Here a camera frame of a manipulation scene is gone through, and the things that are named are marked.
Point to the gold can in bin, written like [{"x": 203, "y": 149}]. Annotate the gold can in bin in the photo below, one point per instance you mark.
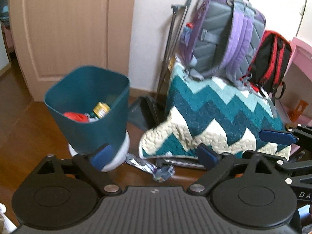
[{"x": 101, "y": 110}]

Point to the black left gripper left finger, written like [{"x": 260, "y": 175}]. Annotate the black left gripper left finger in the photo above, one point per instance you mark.
[{"x": 83, "y": 174}]

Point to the dark dustpan with handle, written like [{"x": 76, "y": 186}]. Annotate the dark dustpan with handle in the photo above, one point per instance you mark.
[{"x": 146, "y": 111}]

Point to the red item in bin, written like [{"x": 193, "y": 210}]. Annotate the red item in bin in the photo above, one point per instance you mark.
[{"x": 78, "y": 117}]

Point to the teal trash bin white base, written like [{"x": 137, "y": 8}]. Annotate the teal trash bin white base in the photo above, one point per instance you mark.
[{"x": 79, "y": 92}]

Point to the silver purple snack wrapper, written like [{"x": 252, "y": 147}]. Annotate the silver purple snack wrapper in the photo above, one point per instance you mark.
[{"x": 141, "y": 164}]

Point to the red black backpack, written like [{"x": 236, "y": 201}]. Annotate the red black backpack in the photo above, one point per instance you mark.
[{"x": 268, "y": 67}]

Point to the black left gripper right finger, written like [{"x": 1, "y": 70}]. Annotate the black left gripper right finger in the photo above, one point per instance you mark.
[{"x": 218, "y": 168}]

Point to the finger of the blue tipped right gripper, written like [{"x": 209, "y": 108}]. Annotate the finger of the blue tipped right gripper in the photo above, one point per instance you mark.
[{"x": 278, "y": 137}]

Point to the pink furniture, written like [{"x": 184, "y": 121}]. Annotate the pink furniture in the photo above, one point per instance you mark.
[{"x": 298, "y": 81}]

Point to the purple grey backpack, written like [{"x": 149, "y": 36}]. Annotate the purple grey backpack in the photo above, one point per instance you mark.
[{"x": 221, "y": 40}]

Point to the wooden door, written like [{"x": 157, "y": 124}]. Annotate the wooden door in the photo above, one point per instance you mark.
[{"x": 54, "y": 37}]

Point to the teal white zigzag quilt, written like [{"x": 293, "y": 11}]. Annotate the teal white zigzag quilt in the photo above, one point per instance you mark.
[{"x": 214, "y": 113}]

